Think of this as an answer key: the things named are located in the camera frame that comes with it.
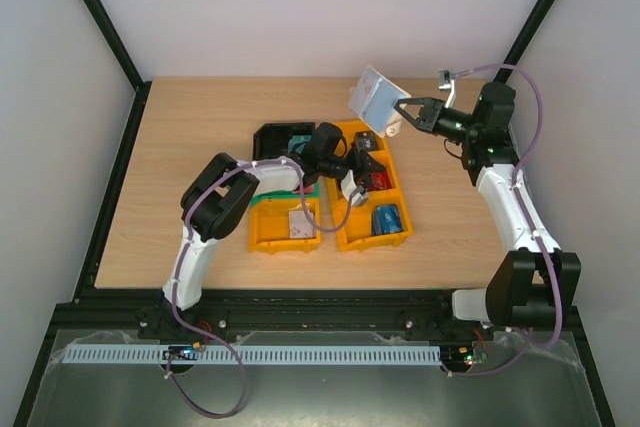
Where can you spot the black bin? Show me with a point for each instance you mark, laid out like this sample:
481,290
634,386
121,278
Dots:
271,140

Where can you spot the yellow bin front left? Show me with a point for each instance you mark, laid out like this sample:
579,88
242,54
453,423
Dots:
269,229

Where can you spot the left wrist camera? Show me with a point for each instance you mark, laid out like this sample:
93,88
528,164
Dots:
355,194

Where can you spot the white card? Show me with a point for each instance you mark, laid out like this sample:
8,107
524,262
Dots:
299,226

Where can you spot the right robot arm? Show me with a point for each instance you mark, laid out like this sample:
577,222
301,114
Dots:
535,283

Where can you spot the grey cable duct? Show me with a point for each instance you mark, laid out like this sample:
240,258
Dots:
111,354

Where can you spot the yellow bin front right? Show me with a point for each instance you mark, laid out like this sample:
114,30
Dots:
355,235

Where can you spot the teal card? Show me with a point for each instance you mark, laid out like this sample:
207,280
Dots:
297,143

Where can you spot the green bin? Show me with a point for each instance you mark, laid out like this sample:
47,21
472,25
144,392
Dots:
311,191

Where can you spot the yellow bin middle right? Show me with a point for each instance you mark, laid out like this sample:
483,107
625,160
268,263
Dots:
385,159

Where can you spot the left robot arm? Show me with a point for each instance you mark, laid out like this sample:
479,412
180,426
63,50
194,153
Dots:
287,158

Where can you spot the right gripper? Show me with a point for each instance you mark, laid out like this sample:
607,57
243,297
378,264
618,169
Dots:
430,115

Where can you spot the dark blue card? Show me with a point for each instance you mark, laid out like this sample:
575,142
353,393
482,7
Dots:
366,141

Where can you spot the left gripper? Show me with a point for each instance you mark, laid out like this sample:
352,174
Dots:
362,167

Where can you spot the red card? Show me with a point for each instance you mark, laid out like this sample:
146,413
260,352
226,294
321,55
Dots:
379,181

